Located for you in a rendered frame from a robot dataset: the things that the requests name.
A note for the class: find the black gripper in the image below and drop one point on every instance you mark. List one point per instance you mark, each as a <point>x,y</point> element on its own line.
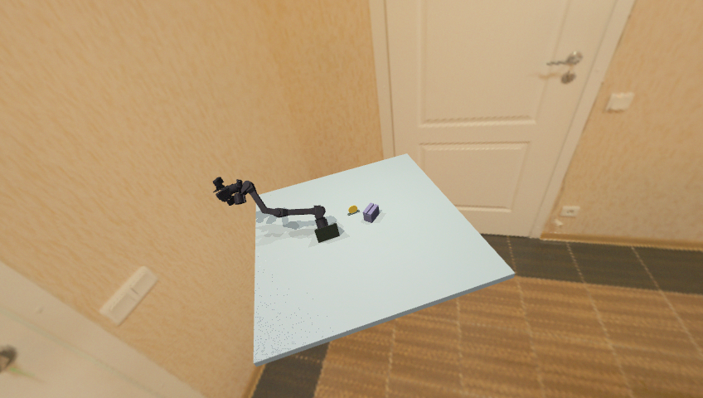
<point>218,183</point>

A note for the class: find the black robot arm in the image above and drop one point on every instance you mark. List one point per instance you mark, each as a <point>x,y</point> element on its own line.
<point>249,187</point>

